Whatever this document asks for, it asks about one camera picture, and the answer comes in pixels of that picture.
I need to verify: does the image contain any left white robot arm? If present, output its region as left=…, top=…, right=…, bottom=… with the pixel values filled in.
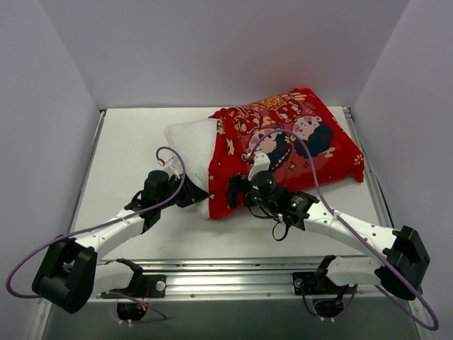
left=32, top=170, right=208, bottom=314

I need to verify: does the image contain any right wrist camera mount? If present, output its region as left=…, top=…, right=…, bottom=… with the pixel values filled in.
left=248, top=152, right=270, bottom=181

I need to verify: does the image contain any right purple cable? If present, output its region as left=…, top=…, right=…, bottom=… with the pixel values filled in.
left=247, top=127, right=440, bottom=331

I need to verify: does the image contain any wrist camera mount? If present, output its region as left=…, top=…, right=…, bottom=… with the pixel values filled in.
left=248, top=152, right=270, bottom=181
left=162, top=156, right=183, bottom=179

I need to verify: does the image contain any red printed pillowcase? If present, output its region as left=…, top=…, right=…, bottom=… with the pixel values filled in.
left=209, top=88, right=365, bottom=220

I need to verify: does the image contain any right side aluminium rail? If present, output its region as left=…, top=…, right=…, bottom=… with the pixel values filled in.
left=343, top=107, right=394, bottom=227

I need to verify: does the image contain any aluminium front rail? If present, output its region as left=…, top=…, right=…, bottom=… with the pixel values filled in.
left=39, top=255, right=424, bottom=305

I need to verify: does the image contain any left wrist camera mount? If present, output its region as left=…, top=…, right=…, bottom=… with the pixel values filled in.
left=162, top=156, right=183, bottom=179

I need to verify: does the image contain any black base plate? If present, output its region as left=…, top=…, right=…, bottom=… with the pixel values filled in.
left=130, top=274, right=167, bottom=300
left=292, top=271, right=340, bottom=295

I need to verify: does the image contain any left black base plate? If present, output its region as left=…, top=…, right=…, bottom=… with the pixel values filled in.
left=130, top=274, right=167, bottom=300

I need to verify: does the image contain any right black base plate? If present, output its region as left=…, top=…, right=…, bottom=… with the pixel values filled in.
left=292, top=271, right=340, bottom=295

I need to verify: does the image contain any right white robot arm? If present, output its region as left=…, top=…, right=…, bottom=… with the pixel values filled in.
left=226, top=171, right=430, bottom=300

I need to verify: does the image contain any white pillow insert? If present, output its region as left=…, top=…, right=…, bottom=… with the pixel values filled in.
left=164, top=118, right=217, bottom=219

